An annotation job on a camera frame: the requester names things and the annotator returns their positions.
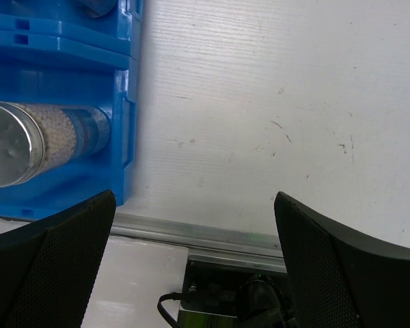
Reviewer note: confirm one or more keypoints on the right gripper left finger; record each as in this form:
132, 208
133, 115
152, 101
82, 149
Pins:
48, 268

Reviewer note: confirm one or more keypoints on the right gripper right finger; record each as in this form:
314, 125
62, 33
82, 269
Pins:
340, 277

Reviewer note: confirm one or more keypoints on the silver-lid blue-label bottle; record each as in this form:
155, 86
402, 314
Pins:
36, 138

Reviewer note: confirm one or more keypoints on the blue three-compartment plastic bin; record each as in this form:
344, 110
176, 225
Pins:
52, 52

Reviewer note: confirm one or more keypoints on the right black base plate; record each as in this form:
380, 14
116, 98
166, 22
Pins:
219, 295

